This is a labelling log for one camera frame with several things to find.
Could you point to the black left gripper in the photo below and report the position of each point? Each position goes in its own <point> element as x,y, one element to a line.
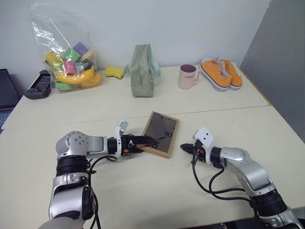
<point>126,145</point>

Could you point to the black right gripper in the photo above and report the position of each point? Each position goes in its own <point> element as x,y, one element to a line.
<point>200,153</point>

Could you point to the wooden picture frame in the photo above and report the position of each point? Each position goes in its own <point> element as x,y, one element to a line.
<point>164,133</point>

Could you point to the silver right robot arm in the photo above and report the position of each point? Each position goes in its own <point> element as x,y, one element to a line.
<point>245,164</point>

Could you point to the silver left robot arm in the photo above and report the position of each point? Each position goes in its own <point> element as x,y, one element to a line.
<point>76,143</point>

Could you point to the pink mug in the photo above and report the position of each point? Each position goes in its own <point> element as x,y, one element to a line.
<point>187,78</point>

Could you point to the green fabric bag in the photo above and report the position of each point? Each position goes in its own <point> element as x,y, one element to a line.
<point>141,71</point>

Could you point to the yellow wavy sponge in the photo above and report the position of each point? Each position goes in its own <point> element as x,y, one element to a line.
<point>114,72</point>

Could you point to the orange canvas shoe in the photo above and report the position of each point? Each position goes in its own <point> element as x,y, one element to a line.
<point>214,74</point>
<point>236,78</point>

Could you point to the dark rounded shape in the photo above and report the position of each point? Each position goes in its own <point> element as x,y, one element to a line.
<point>238,226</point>

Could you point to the long yellow sponge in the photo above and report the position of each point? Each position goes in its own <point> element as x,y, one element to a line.
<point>74,77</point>

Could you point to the black sponge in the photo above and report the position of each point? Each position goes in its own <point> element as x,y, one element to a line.
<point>86,64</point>

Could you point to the green sponge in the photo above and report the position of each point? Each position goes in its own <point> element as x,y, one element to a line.
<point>71,54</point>
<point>63,86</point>

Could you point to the beige sponge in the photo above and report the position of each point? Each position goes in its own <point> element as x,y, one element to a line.
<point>87,55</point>

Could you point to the pink sponge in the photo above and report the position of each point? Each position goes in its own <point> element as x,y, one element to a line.
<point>69,68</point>

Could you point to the light grey robot torso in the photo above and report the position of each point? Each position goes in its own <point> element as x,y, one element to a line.
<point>62,224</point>

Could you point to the purple sponge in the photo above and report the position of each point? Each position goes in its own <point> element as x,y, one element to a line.
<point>80,47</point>

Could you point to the black phone game controller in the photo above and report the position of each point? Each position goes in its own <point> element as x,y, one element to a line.
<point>39,88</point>

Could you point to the grey partition panel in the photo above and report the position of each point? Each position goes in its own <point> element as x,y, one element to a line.
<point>278,59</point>

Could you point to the clear plastic bag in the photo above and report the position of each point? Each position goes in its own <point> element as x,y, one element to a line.
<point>47,35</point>

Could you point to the dark laptop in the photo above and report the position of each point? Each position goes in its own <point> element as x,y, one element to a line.
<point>8,90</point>

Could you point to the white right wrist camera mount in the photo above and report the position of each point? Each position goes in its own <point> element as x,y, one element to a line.
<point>205,137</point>

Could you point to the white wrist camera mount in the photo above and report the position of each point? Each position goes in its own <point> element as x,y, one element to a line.
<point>120,128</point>
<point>205,137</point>

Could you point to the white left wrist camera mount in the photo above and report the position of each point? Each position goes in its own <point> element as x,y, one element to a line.
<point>120,128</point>

